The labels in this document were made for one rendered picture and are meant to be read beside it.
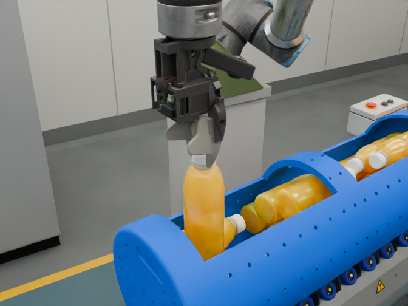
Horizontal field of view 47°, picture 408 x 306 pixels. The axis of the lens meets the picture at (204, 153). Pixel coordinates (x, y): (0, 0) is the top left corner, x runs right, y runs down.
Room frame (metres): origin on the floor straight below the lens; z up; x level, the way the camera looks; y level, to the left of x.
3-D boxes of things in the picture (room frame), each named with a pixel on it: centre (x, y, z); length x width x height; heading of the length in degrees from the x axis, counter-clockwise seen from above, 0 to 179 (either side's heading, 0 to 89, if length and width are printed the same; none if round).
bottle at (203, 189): (0.67, 0.00, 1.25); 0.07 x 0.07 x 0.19
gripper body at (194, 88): (0.65, 0.02, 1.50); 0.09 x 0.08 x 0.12; 127
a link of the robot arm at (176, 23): (0.65, 0.02, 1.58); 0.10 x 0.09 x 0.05; 37
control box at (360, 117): (1.52, -0.62, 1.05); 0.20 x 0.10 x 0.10; 127
